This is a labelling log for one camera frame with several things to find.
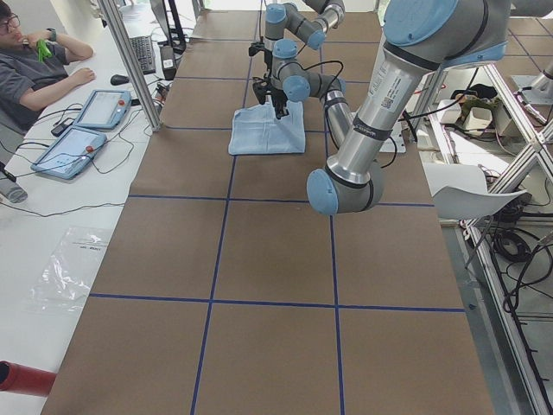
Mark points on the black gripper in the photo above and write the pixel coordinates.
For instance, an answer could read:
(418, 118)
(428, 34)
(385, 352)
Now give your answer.
(277, 98)

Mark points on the light blue striped shirt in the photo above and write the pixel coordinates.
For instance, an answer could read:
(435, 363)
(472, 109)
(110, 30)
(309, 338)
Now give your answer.
(257, 131)

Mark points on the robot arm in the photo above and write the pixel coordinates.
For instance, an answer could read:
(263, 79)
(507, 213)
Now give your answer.
(280, 17)
(419, 37)

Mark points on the black keyboard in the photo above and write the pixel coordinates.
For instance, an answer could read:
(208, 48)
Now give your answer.
(142, 47)

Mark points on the black computer mouse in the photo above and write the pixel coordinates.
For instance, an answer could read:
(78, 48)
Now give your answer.
(119, 79)

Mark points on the upper blue teach pendant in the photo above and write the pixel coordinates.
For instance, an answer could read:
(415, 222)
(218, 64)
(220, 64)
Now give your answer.
(104, 110)

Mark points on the blue teach pendant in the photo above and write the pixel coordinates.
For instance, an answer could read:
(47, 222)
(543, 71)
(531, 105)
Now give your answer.
(104, 110)
(70, 154)

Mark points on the lower blue teach pendant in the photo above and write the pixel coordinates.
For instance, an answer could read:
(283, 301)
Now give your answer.
(70, 154)

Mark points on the green object in hand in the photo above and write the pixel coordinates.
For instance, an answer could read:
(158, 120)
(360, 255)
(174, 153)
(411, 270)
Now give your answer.
(43, 50)

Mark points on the seated person in grey shirt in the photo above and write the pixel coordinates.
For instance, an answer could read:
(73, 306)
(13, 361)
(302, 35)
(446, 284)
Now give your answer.
(29, 86)

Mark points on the clear plastic bag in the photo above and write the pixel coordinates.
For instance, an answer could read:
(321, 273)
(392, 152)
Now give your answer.
(67, 278)

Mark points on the red cylinder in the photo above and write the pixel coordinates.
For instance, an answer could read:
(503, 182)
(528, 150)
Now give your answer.
(20, 379)

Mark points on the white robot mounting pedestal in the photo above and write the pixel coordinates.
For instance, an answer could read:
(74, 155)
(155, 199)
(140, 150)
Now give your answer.
(395, 141)

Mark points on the aluminium frame post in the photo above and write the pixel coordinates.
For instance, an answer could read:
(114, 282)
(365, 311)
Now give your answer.
(120, 36)

